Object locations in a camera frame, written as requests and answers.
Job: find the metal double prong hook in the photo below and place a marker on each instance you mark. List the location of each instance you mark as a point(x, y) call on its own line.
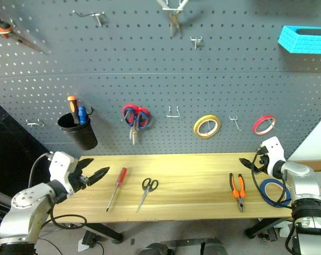
point(235, 122)

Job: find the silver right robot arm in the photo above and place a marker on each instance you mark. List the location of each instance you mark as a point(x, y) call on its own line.
point(306, 191)

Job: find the black floor device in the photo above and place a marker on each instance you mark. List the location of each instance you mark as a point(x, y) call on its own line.
point(88, 237)

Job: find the orange black combination pliers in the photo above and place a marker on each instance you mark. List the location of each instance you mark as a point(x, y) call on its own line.
point(238, 194)

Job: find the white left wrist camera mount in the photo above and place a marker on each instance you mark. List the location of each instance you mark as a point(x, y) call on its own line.
point(60, 166)

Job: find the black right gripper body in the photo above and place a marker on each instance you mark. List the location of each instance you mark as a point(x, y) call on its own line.
point(261, 166)

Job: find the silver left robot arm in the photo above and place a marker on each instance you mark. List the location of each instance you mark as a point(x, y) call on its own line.
point(25, 212)

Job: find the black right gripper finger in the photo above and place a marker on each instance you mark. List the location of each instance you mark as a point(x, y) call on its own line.
point(248, 163)

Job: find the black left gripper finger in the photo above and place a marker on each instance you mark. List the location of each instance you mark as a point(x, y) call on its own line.
point(83, 162)
point(97, 175)

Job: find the blue tape roll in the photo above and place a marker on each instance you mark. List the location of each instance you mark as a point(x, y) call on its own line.
point(266, 197)

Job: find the orange black long-nose pliers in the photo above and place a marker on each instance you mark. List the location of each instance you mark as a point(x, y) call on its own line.
point(2, 27)

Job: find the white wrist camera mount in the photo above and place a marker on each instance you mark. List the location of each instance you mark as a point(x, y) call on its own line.
point(60, 166)
point(274, 151)

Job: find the grey pegboard wall panel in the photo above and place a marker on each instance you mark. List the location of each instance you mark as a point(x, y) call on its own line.
point(160, 74)

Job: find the red tape roll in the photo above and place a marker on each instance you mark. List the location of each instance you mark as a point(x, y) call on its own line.
point(257, 125)

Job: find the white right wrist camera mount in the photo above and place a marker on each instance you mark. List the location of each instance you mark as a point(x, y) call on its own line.
point(274, 151)

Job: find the metal loop hook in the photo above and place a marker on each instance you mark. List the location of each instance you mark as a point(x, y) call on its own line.
point(173, 115)

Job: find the yellow tape roll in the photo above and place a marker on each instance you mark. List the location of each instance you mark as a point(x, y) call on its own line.
point(197, 127)

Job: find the black table leg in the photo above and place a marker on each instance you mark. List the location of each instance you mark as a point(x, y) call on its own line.
point(263, 227)
point(104, 231)

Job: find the metal pegboard hook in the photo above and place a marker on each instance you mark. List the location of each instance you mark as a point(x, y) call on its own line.
point(196, 41)
point(34, 124)
point(97, 17)

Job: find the black cup holder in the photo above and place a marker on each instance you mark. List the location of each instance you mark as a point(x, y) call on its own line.
point(82, 135)

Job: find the cyan plastic bin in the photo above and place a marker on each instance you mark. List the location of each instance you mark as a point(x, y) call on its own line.
point(300, 42)

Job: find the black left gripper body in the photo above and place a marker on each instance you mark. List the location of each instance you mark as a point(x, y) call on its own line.
point(78, 181)

